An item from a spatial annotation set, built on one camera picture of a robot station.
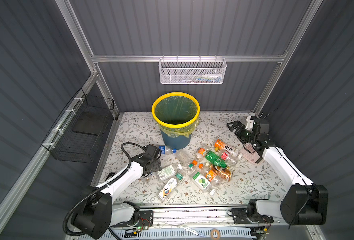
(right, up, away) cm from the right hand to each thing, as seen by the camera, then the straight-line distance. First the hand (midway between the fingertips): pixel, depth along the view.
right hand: (233, 128), depth 83 cm
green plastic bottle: (-8, -19, +8) cm, 22 cm away
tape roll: (-12, -50, -14) cm, 53 cm away
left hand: (-47, -22, +3) cm, 52 cm away
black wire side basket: (-81, -3, -11) cm, 82 cm away
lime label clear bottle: (-18, -30, -1) cm, 35 cm away
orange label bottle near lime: (-12, -27, -1) cm, 29 cm away
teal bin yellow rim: (-32, +9, +17) cm, 38 cm away
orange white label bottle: (+2, -14, +10) cm, 17 cm away
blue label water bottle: (-38, -14, +11) cm, 42 cm away
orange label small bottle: (-17, -16, +8) cm, 24 cm away
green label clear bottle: (-37, -25, +2) cm, 45 cm away
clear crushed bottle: (-27, -19, +12) cm, 35 cm away
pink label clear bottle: (-2, -17, +8) cm, 19 cm away
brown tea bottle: (-5, -25, 0) cm, 25 cm away
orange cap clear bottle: (-22, -25, +4) cm, 33 cm away
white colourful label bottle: (-37, -32, -6) cm, 49 cm away
